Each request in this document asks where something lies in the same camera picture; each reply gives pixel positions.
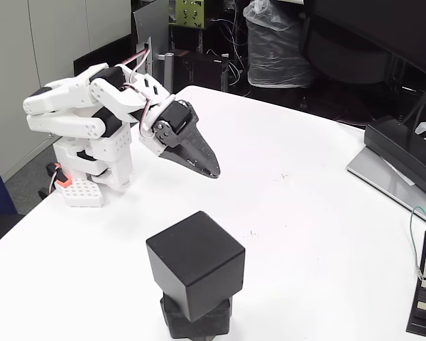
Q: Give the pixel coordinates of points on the black cube block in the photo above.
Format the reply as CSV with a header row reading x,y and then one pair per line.
x,y
195,259
216,319
202,338

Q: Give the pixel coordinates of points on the black equipment box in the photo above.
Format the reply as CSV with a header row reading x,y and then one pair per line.
x,y
202,71

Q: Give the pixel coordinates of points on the silver computer tower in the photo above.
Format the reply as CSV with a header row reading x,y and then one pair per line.
x,y
156,21

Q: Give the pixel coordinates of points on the green perforated board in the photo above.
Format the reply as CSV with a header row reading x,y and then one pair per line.
x,y
190,12

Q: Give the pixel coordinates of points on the bin with clear plastic bag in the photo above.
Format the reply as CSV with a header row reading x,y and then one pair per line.
x,y
277,49

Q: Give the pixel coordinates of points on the grey metal cabinet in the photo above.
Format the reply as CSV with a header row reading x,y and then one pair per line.
x,y
7,53

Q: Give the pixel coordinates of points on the silver monitor stand base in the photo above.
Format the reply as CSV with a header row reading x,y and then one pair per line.
x,y
380,177

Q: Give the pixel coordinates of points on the black computer monitor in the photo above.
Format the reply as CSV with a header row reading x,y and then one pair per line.
x,y
376,21

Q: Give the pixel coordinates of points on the grey metal post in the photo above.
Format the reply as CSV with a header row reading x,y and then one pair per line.
x,y
169,71

